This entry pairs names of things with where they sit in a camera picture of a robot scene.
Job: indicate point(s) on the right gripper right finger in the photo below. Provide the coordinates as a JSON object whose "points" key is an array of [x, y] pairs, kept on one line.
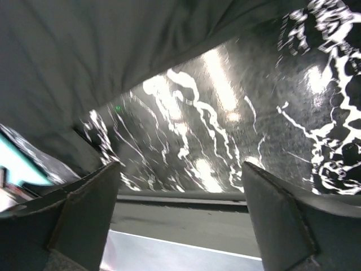
{"points": [[298, 230]]}

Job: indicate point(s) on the black t shirt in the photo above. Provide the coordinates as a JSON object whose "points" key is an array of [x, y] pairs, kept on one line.
{"points": [[61, 59]]}

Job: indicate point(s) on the black marble pattern mat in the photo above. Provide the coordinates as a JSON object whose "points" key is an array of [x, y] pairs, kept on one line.
{"points": [[283, 95]]}

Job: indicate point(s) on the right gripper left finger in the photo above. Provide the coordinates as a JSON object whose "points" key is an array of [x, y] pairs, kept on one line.
{"points": [[63, 230]]}

